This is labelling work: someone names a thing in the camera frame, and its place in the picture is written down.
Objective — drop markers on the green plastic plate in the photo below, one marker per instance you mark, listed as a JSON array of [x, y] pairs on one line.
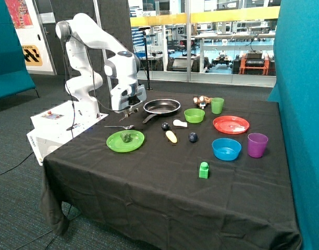
[[115, 143]]

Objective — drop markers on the white robot control box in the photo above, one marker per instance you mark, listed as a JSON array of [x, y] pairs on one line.
[[58, 125]]

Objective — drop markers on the green plastic cup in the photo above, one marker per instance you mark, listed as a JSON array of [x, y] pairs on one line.
[[217, 105]]

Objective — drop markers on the teal partition wall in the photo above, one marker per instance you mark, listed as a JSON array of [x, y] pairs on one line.
[[296, 50]]

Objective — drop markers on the metal spoon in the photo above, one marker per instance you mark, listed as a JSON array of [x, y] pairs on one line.
[[122, 127]]

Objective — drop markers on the black frying pan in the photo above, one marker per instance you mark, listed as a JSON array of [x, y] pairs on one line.
[[160, 107]]

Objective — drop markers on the green capsicum toy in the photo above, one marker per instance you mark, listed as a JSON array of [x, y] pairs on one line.
[[125, 137]]

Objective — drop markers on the black tripod stand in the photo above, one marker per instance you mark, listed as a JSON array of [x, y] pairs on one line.
[[143, 30]]

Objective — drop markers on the teal sofa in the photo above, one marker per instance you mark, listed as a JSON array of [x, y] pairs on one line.
[[14, 77]]

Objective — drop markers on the yellow corn toy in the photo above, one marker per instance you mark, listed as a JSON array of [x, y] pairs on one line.
[[171, 136]]

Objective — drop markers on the red plastic plate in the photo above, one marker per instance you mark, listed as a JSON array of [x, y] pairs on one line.
[[231, 124]]

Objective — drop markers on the green plastic bowl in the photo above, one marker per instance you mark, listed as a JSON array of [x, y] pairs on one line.
[[194, 115]]

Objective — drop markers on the purple plastic cup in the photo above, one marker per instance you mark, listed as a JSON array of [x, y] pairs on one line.
[[257, 144]]

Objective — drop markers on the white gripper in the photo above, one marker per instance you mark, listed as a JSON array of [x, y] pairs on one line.
[[126, 96]]

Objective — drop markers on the blue plastic bowl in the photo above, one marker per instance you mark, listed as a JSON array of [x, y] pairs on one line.
[[226, 149]]

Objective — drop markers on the dark blue ball toy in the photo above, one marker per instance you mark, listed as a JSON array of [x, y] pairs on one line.
[[193, 137]]

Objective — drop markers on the dark blue plum toy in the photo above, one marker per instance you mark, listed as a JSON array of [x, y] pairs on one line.
[[165, 126]]

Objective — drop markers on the green toy block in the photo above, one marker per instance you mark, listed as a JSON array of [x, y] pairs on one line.
[[204, 170]]

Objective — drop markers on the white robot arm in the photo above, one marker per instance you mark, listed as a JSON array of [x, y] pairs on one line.
[[97, 55]]

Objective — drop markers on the brown plush toy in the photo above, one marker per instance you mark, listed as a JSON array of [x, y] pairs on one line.
[[202, 101]]

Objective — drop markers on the white garlic toy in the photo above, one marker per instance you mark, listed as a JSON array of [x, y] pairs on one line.
[[179, 123]]

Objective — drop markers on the black tablecloth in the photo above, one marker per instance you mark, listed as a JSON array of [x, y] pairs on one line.
[[154, 193]]

